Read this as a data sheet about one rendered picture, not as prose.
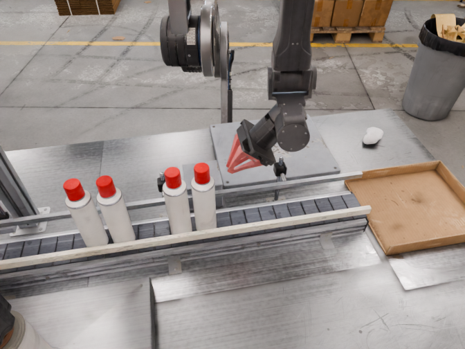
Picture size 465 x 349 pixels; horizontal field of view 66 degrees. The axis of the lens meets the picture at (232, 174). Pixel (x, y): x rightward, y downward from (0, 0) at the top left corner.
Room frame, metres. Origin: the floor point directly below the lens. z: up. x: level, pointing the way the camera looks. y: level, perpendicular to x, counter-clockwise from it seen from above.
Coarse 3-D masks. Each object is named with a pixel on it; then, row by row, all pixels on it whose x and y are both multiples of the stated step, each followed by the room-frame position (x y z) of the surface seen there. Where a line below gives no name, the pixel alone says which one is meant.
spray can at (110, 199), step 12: (96, 180) 0.51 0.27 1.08; (108, 180) 0.51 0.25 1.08; (108, 192) 0.50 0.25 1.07; (120, 192) 0.52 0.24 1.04; (108, 204) 0.48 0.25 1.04; (120, 204) 0.50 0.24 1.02; (108, 216) 0.48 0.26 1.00; (120, 216) 0.49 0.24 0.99; (108, 228) 0.49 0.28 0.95; (120, 228) 0.49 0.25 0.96; (132, 228) 0.51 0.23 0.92; (120, 240) 0.48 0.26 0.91; (132, 240) 0.50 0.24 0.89
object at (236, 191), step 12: (300, 180) 0.63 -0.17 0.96; (312, 180) 0.63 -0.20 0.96; (324, 180) 0.64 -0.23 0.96; (336, 180) 0.64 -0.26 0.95; (216, 192) 0.59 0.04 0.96; (228, 192) 0.59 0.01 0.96; (240, 192) 0.60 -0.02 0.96; (252, 192) 0.60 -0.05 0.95; (132, 204) 0.55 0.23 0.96; (144, 204) 0.55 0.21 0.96; (156, 204) 0.56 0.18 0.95; (36, 216) 0.52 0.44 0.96; (48, 216) 0.52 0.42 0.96; (60, 216) 0.52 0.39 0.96
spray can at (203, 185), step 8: (200, 168) 0.54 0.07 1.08; (208, 168) 0.55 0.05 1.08; (200, 176) 0.53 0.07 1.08; (208, 176) 0.54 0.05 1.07; (192, 184) 0.54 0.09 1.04; (200, 184) 0.53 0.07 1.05; (208, 184) 0.54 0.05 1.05; (192, 192) 0.54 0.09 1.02; (200, 192) 0.52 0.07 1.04; (208, 192) 0.53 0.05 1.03; (200, 200) 0.52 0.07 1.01; (208, 200) 0.53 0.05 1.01; (200, 208) 0.52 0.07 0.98; (208, 208) 0.53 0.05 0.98; (200, 216) 0.52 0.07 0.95; (208, 216) 0.52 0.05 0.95; (200, 224) 0.53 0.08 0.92; (208, 224) 0.52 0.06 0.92; (216, 224) 0.54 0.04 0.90
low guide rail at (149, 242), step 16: (352, 208) 0.58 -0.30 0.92; (368, 208) 0.58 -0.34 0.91; (240, 224) 0.53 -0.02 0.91; (256, 224) 0.53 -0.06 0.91; (272, 224) 0.53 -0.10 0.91; (288, 224) 0.54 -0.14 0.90; (144, 240) 0.48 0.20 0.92; (160, 240) 0.48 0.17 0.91; (176, 240) 0.49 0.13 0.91; (32, 256) 0.44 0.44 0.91; (48, 256) 0.44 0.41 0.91; (64, 256) 0.45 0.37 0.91; (80, 256) 0.45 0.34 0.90
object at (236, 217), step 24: (216, 216) 0.58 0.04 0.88; (240, 216) 0.58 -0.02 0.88; (264, 216) 0.58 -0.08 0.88; (288, 216) 0.58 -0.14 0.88; (360, 216) 0.58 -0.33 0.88; (48, 240) 0.51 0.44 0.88; (72, 240) 0.51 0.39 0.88; (192, 240) 0.51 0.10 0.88; (216, 240) 0.51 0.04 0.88; (48, 264) 0.44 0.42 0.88
